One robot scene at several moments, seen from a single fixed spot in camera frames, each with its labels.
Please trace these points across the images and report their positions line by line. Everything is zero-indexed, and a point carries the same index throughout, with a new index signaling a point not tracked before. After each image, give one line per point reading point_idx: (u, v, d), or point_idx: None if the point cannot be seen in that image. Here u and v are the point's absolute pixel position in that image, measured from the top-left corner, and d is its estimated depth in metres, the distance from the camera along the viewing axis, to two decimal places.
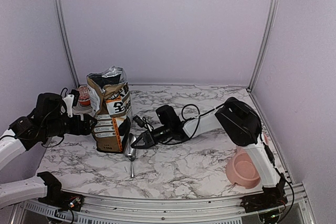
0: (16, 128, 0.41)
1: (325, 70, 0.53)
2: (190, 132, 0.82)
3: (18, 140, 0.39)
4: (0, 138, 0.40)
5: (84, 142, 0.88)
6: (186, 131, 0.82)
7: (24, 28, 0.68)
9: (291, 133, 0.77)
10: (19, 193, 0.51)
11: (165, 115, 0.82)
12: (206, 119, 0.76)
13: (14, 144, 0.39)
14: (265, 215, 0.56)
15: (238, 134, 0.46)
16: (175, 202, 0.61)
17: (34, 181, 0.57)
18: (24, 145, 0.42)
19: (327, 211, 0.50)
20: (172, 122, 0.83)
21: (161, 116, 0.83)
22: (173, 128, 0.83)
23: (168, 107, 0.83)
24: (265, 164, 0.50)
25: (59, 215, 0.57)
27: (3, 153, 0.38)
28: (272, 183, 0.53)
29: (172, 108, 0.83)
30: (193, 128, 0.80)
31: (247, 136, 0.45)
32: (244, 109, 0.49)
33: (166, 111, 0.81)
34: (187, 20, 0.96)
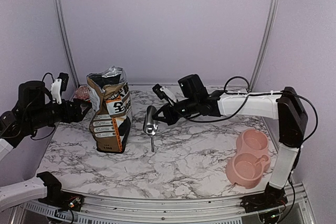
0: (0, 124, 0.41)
1: (325, 70, 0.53)
2: (224, 110, 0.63)
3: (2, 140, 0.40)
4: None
5: (84, 142, 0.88)
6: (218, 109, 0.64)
7: (24, 28, 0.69)
9: None
10: (20, 194, 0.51)
11: (189, 87, 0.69)
12: (258, 104, 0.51)
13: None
14: (265, 215, 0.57)
15: (287, 132, 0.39)
16: (175, 202, 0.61)
17: (33, 183, 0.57)
18: (9, 142, 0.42)
19: (327, 210, 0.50)
20: (198, 93, 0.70)
21: (186, 88, 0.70)
22: (199, 99, 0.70)
23: (193, 76, 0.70)
24: (281, 166, 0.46)
25: (59, 215, 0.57)
27: None
28: (279, 184, 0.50)
29: (197, 77, 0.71)
30: (232, 107, 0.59)
31: (297, 139, 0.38)
32: (299, 105, 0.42)
33: (191, 81, 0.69)
34: (187, 20, 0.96)
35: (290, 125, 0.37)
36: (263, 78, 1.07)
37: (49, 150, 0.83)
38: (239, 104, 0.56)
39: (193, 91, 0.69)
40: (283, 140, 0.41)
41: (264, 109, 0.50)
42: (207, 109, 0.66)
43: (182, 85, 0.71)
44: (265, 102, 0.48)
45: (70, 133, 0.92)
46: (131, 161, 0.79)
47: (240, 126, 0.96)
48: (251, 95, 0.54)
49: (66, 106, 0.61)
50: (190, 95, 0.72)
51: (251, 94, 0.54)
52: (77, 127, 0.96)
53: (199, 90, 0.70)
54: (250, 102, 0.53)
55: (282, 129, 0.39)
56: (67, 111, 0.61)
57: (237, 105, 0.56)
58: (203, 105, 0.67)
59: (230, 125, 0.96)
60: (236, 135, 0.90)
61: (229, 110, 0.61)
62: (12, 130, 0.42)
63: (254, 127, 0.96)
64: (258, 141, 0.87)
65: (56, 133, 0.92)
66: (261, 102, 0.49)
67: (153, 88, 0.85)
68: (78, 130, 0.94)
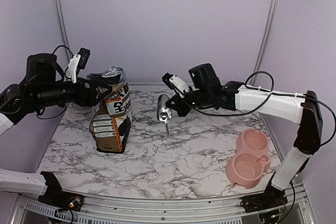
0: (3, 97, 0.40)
1: (325, 70, 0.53)
2: (241, 106, 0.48)
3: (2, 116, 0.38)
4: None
5: (84, 142, 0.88)
6: (233, 103, 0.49)
7: (24, 27, 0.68)
9: (291, 133, 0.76)
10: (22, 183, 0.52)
11: (201, 78, 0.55)
12: (283, 104, 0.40)
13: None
14: (265, 215, 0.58)
15: (305, 139, 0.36)
16: (175, 202, 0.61)
17: (35, 178, 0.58)
18: (10, 118, 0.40)
19: (328, 211, 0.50)
20: (211, 84, 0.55)
21: (197, 79, 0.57)
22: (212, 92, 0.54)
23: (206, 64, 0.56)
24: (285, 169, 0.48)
25: (60, 215, 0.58)
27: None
28: (281, 187, 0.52)
29: (210, 66, 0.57)
30: (250, 104, 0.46)
31: (315, 147, 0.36)
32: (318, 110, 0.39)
33: (203, 69, 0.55)
34: (187, 20, 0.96)
35: (308, 130, 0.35)
36: (263, 78, 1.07)
37: (48, 150, 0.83)
38: (260, 100, 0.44)
39: (206, 83, 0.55)
40: (298, 147, 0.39)
41: (290, 112, 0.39)
42: (221, 102, 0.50)
43: (193, 75, 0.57)
44: (290, 103, 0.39)
45: (70, 133, 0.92)
46: (131, 160, 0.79)
47: (240, 126, 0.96)
48: (273, 93, 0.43)
49: (81, 87, 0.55)
50: (201, 87, 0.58)
51: (274, 92, 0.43)
52: (77, 127, 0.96)
53: (211, 81, 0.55)
54: (272, 100, 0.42)
55: (300, 134, 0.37)
56: (81, 93, 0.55)
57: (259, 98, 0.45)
58: (218, 96, 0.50)
59: (230, 125, 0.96)
60: (236, 135, 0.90)
61: (247, 107, 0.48)
62: (11, 105, 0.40)
63: (254, 127, 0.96)
64: (257, 141, 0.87)
65: (56, 133, 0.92)
66: (285, 103, 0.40)
67: (161, 77, 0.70)
68: (78, 130, 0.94)
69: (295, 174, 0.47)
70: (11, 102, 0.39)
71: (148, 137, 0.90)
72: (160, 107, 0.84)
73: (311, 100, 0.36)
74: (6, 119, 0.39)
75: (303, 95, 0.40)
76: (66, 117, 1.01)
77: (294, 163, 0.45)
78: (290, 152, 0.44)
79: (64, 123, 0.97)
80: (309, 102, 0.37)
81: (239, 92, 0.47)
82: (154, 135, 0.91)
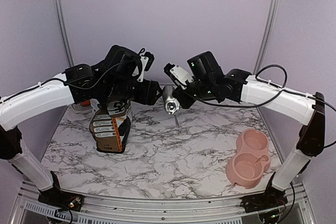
0: (74, 74, 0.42)
1: (326, 68, 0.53)
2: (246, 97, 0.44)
3: (66, 88, 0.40)
4: (59, 82, 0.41)
5: (83, 142, 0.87)
6: (239, 94, 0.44)
7: (24, 28, 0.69)
9: (292, 133, 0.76)
10: (35, 171, 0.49)
11: (202, 67, 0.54)
12: (293, 103, 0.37)
13: (62, 90, 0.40)
14: (265, 215, 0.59)
15: (308, 141, 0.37)
16: (174, 202, 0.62)
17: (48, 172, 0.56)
18: (73, 96, 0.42)
19: (328, 211, 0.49)
20: (213, 73, 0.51)
21: (198, 68, 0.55)
22: (216, 81, 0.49)
23: (207, 53, 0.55)
24: (289, 171, 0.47)
25: (60, 215, 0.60)
27: (48, 96, 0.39)
28: (283, 187, 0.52)
29: (210, 55, 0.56)
30: (259, 98, 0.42)
31: (318, 148, 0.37)
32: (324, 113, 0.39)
33: (203, 58, 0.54)
34: (187, 20, 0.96)
35: (314, 134, 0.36)
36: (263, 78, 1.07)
37: (49, 150, 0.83)
38: (270, 96, 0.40)
39: (206, 70, 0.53)
40: (302, 148, 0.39)
41: (300, 112, 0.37)
42: (227, 91, 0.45)
43: (192, 64, 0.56)
44: (301, 103, 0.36)
45: (70, 133, 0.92)
46: (131, 161, 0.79)
47: (240, 126, 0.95)
48: (285, 89, 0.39)
49: (147, 87, 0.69)
50: (203, 78, 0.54)
51: (286, 88, 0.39)
52: (77, 127, 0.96)
53: (213, 68, 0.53)
54: (282, 97, 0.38)
55: (304, 136, 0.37)
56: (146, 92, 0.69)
57: (269, 95, 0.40)
58: (222, 86, 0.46)
59: (230, 125, 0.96)
60: (237, 135, 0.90)
61: (253, 99, 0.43)
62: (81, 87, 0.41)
63: (254, 127, 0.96)
64: (257, 141, 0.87)
65: (56, 133, 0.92)
66: (295, 103, 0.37)
67: (164, 68, 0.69)
68: (78, 130, 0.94)
69: (294, 174, 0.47)
70: (83, 83, 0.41)
71: (148, 137, 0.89)
72: (166, 98, 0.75)
73: (320, 103, 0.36)
74: (69, 95, 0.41)
75: (313, 97, 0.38)
76: (66, 117, 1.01)
77: (295, 164, 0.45)
78: (292, 153, 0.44)
79: (64, 123, 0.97)
80: (318, 104, 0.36)
81: (248, 83, 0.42)
82: (154, 135, 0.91)
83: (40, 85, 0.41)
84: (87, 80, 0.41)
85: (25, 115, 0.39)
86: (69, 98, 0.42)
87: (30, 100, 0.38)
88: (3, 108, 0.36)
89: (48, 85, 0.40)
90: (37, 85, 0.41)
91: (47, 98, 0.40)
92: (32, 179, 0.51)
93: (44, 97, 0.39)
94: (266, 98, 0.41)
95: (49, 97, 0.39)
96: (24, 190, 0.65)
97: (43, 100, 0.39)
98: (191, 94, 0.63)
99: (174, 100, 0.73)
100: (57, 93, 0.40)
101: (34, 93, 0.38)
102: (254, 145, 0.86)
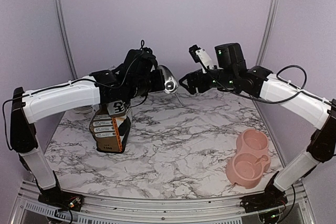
0: (100, 78, 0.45)
1: (328, 68, 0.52)
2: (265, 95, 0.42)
3: (97, 89, 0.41)
4: (90, 83, 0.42)
5: (84, 142, 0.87)
6: (259, 90, 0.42)
7: (24, 28, 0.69)
9: (292, 132, 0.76)
10: (39, 168, 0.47)
11: (228, 56, 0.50)
12: (309, 107, 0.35)
13: (92, 91, 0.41)
14: (265, 215, 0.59)
15: (319, 146, 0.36)
16: (175, 202, 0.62)
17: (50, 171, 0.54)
18: (100, 97, 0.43)
19: (329, 213, 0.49)
20: (239, 65, 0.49)
21: (224, 56, 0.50)
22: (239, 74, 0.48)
23: (235, 44, 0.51)
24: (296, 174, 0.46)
25: (60, 215, 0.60)
27: (77, 95, 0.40)
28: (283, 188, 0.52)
29: (238, 47, 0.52)
30: (276, 96, 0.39)
31: (328, 154, 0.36)
32: None
33: (231, 48, 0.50)
34: (187, 20, 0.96)
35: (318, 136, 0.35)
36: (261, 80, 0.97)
37: (49, 150, 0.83)
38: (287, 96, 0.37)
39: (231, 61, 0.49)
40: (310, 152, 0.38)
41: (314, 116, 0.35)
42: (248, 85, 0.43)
43: (219, 52, 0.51)
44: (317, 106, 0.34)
45: (70, 133, 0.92)
46: (131, 160, 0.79)
47: (240, 126, 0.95)
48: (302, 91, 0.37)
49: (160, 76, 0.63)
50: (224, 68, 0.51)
51: (305, 90, 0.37)
52: (77, 127, 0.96)
53: (239, 61, 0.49)
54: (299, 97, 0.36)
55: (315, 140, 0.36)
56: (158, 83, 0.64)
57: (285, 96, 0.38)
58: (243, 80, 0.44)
59: (230, 125, 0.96)
60: (236, 135, 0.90)
61: (271, 98, 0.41)
62: (108, 91, 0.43)
63: (254, 127, 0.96)
64: (257, 140, 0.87)
65: (56, 133, 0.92)
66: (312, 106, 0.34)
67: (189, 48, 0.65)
68: (78, 130, 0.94)
69: (301, 176, 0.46)
70: (111, 86, 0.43)
71: (148, 137, 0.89)
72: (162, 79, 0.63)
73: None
74: (97, 96, 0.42)
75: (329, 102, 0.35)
76: (66, 117, 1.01)
77: (300, 167, 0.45)
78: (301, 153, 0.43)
79: (64, 123, 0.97)
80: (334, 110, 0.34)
81: (269, 80, 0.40)
82: (154, 135, 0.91)
83: (70, 84, 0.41)
84: (114, 84, 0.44)
85: (50, 110, 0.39)
86: (95, 100, 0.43)
87: (60, 96, 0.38)
88: (33, 100, 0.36)
89: (79, 85, 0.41)
90: (67, 83, 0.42)
91: (75, 97, 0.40)
92: (37, 176, 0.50)
93: (74, 96, 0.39)
94: (282, 97, 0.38)
95: (79, 96, 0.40)
96: (24, 190, 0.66)
97: (72, 98, 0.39)
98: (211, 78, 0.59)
99: (172, 80, 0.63)
100: (86, 94, 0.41)
101: (64, 91, 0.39)
102: (254, 145, 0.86)
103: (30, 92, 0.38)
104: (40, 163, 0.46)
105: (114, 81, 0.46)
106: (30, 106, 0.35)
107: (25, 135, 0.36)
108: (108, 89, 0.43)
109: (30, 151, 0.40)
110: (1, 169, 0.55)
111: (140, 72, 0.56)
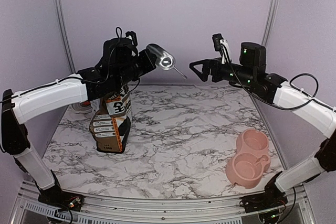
0: (85, 75, 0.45)
1: (328, 68, 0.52)
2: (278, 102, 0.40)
3: (84, 85, 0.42)
4: (75, 80, 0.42)
5: (83, 142, 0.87)
6: (273, 96, 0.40)
7: (24, 28, 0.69)
9: (294, 133, 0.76)
10: (39, 169, 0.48)
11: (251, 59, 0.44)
12: (318, 114, 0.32)
13: (79, 87, 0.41)
14: (265, 215, 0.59)
15: (326, 153, 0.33)
16: (175, 202, 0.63)
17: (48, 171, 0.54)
18: (87, 94, 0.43)
19: (331, 214, 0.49)
20: (259, 69, 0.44)
21: (249, 56, 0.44)
22: (256, 77, 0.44)
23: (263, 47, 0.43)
24: (296, 177, 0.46)
25: (60, 215, 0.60)
27: (65, 93, 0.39)
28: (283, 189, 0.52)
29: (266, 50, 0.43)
30: (289, 104, 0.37)
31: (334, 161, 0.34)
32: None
33: (258, 51, 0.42)
34: (187, 20, 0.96)
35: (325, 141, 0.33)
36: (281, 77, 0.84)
37: (49, 150, 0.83)
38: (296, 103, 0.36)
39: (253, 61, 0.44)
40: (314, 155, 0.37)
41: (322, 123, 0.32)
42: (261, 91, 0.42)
43: (244, 51, 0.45)
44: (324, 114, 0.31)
45: (70, 133, 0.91)
46: (131, 160, 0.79)
47: (240, 126, 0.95)
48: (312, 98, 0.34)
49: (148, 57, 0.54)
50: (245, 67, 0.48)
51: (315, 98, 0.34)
52: (77, 127, 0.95)
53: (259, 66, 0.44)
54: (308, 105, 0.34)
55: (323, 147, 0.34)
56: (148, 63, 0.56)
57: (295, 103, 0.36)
58: (258, 85, 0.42)
59: (230, 125, 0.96)
60: (236, 135, 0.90)
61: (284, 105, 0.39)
62: (95, 86, 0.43)
63: (254, 127, 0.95)
64: (257, 140, 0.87)
65: (56, 133, 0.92)
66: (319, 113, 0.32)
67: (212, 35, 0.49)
68: (78, 130, 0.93)
69: (304, 180, 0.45)
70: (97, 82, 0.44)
71: (148, 137, 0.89)
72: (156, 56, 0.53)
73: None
74: (84, 93, 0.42)
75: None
76: (66, 117, 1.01)
77: (302, 171, 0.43)
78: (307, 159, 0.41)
79: (64, 123, 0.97)
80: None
81: (282, 87, 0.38)
82: (154, 135, 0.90)
83: (58, 83, 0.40)
84: (100, 80, 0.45)
85: (39, 110, 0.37)
86: (83, 97, 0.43)
87: (49, 95, 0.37)
88: (22, 100, 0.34)
89: (66, 83, 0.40)
90: (54, 82, 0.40)
91: (64, 95, 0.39)
92: (35, 176, 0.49)
93: (62, 93, 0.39)
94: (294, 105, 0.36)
95: (66, 94, 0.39)
96: (24, 190, 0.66)
97: (60, 96, 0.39)
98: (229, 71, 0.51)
99: (168, 54, 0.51)
100: (73, 91, 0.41)
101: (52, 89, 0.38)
102: (254, 145, 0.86)
103: (18, 93, 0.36)
104: (36, 163, 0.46)
105: (97, 77, 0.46)
106: (20, 106, 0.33)
107: (17, 136, 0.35)
108: (94, 86, 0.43)
109: (22, 151, 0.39)
110: (1, 169, 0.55)
111: (119, 60, 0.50)
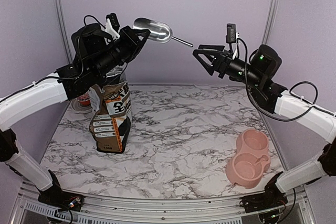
0: (63, 73, 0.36)
1: (329, 68, 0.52)
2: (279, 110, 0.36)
3: (60, 85, 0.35)
4: (52, 79, 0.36)
5: (83, 142, 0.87)
6: (273, 105, 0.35)
7: (25, 29, 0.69)
9: (296, 134, 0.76)
10: (34, 170, 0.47)
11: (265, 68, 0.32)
12: (320, 121, 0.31)
13: (56, 87, 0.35)
14: (264, 216, 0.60)
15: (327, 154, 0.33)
16: (175, 202, 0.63)
17: (45, 172, 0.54)
18: (67, 93, 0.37)
19: (330, 214, 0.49)
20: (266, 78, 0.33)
21: (266, 64, 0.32)
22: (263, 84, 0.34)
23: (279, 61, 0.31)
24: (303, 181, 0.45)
25: (60, 215, 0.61)
27: (42, 95, 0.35)
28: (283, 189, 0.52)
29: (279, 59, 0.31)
30: (290, 112, 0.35)
31: None
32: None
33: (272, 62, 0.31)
34: (187, 20, 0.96)
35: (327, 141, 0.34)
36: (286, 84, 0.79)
37: (49, 150, 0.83)
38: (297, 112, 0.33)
39: (267, 72, 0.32)
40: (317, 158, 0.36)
41: (323, 129, 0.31)
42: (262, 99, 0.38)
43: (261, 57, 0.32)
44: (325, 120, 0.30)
45: (69, 133, 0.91)
46: (131, 161, 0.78)
47: (240, 126, 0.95)
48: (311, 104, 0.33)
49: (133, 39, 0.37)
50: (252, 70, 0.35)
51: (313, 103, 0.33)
52: (77, 127, 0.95)
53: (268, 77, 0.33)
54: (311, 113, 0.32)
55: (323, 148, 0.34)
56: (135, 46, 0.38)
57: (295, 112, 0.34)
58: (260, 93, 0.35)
59: (230, 125, 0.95)
60: (236, 135, 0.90)
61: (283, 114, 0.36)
62: (73, 84, 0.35)
63: (254, 127, 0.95)
64: (257, 140, 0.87)
65: (56, 133, 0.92)
66: (321, 119, 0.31)
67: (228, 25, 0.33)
68: (78, 130, 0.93)
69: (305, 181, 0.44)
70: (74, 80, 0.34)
71: (148, 137, 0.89)
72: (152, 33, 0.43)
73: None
74: (63, 93, 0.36)
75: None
76: (66, 116, 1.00)
77: (304, 172, 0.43)
78: (310, 162, 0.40)
79: (64, 123, 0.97)
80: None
81: (282, 95, 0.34)
82: (154, 135, 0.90)
83: (34, 84, 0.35)
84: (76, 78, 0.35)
85: (18, 116, 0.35)
86: (63, 97, 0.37)
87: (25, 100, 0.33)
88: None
89: (43, 84, 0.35)
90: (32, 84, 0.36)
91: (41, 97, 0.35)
92: (32, 178, 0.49)
93: (40, 96, 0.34)
94: (294, 113, 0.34)
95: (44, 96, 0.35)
96: (24, 190, 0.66)
97: (38, 99, 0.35)
98: (238, 67, 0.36)
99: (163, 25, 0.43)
100: (51, 92, 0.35)
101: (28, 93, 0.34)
102: (254, 145, 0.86)
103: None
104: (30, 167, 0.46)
105: (73, 74, 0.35)
106: None
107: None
108: (72, 83, 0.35)
109: (10, 158, 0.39)
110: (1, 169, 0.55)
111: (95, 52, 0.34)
